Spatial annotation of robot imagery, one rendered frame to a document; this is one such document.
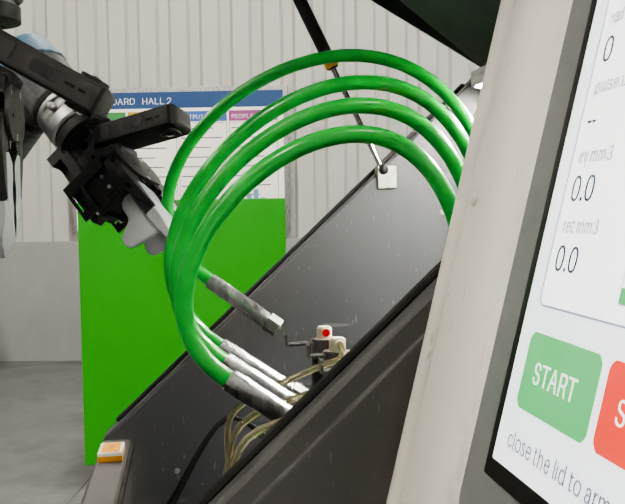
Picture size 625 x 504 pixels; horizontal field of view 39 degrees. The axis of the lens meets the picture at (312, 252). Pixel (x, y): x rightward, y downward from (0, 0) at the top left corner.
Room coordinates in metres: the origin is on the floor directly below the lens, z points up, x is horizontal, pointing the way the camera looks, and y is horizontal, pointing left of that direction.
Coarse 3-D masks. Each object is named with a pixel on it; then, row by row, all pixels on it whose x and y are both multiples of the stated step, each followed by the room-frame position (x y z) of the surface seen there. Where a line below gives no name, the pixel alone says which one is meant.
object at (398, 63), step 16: (288, 64) 0.97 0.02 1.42; (304, 64) 0.97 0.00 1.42; (320, 64) 0.97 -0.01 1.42; (384, 64) 0.96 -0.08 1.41; (400, 64) 0.96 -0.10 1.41; (416, 64) 0.96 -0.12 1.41; (256, 80) 0.98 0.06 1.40; (272, 80) 0.98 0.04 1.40; (432, 80) 0.95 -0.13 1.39; (240, 96) 0.98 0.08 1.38; (448, 96) 0.95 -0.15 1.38; (208, 112) 0.99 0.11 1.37; (224, 112) 0.99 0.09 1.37; (464, 112) 0.95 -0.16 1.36; (208, 128) 0.99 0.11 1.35; (464, 128) 0.95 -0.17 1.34; (192, 144) 0.99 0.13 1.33; (176, 160) 0.99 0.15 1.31; (176, 176) 0.99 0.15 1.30; (208, 272) 0.99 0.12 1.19
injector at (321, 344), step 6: (318, 342) 0.91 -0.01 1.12; (324, 342) 0.90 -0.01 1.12; (312, 348) 0.91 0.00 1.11; (318, 348) 0.91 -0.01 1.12; (324, 348) 0.90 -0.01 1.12; (312, 360) 0.91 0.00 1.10; (318, 372) 0.91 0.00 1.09; (312, 378) 0.91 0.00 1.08; (318, 378) 0.91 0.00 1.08; (306, 384) 0.91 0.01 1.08; (312, 384) 0.91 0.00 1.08
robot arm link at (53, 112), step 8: (56, 96) 1.05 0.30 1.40; (48, 104) 1.04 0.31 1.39; (56, 104) 1.05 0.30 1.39; (64, 104) 1.05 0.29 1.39; (40, 112) 1.06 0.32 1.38; (48, 112) 1.05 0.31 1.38; (56, 112) 1.04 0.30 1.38; (64, 112) 1.04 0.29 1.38; (72, 112) 1.04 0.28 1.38; (40, 120) 1.06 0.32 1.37; (48, 120) 1.05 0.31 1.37; (56, 120) 1.04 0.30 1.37; (64, 120) 1.04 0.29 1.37; (48, 128) 1.05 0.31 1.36; (56, 128) 1.04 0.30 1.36; (48, 136) 1.06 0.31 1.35; (56, 136) 1.05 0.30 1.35
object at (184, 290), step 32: (352, 128) 0.67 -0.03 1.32; (288, 160) 0.67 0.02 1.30; (416, 160) 0.68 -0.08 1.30; (224, 192) 0.66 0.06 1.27; (448, 192) 0.68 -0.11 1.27; (448, 224) 0.69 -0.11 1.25; (192, 256) 0.66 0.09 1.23; (192, 288) 0.66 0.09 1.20; (192, 320) 0.66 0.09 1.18; (192, 352) 0.66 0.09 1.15; (224, 384) 0.66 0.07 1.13; (256, 384) 0.66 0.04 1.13
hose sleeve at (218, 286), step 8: (208, 280) 0.98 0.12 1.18; (216, 280) 0.98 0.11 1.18; (224, 280) 0.99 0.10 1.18; (208, 288) 0.99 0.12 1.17; (216, 288) 0.98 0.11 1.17; (224, 288) 0.98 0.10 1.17; (232, 288) 0.98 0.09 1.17; (224, 296) 0.98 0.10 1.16; (232, 296) 0.98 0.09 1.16; (240, 296) 0.98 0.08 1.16; (232, 304) 0.98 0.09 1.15; (240, 304) 0.98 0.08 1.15; (248, 304) 0.98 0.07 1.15; (256, 304) 0.98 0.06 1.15; (248, 312) 0.98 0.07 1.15; (256, 312) 0.98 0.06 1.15; (264, 312) 0.98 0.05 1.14; (256, 320) 0.98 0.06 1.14; (264, 320) 0.97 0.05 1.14
